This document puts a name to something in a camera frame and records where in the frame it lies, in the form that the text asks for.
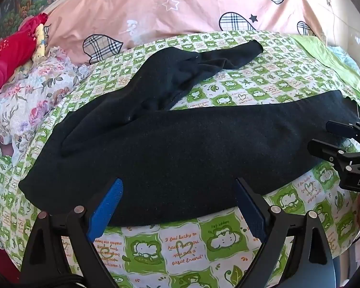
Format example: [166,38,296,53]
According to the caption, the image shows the green printed bedsheet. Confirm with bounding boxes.
[0,30,360,288]

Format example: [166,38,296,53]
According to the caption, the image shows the floral ruffled cloth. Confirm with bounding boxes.
[0,46,92,144]

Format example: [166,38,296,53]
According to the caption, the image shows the framed landscape wall painting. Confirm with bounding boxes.
[0,0,78,48]

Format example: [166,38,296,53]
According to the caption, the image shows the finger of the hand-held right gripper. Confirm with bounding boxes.
[326,120,360,149]
[307,139,353,165]

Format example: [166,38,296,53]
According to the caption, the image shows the red sequined garment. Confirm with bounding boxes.
[0,12,48,105]

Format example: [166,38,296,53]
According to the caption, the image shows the light blue cloth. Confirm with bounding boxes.
[328,46,360,75]

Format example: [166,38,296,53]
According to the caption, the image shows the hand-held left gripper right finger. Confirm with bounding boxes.
[234,178,336,288]

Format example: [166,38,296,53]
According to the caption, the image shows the black pants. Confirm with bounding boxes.
[18,40,360,227]

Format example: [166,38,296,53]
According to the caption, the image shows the pink quilt with plaid hearts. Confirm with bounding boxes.
[46,0,327,65]

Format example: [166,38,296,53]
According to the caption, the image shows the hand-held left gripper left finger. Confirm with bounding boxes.
[19,178,123,288]

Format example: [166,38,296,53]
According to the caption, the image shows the light green cloth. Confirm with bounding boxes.
[289,34,360,102]

